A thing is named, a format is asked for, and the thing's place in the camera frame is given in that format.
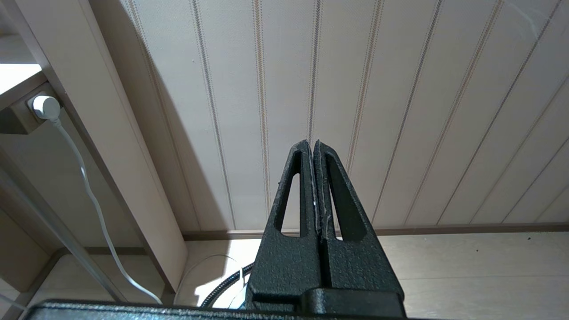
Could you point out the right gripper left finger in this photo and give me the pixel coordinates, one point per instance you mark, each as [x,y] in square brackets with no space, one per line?
[284,266]

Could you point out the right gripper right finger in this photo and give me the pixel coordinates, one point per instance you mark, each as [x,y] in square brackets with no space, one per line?
[355,266]

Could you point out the brown baseboard strip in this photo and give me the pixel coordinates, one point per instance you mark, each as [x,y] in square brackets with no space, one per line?
[444,229]

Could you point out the white power plug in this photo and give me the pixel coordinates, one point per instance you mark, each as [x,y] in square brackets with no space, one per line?
[46,107]

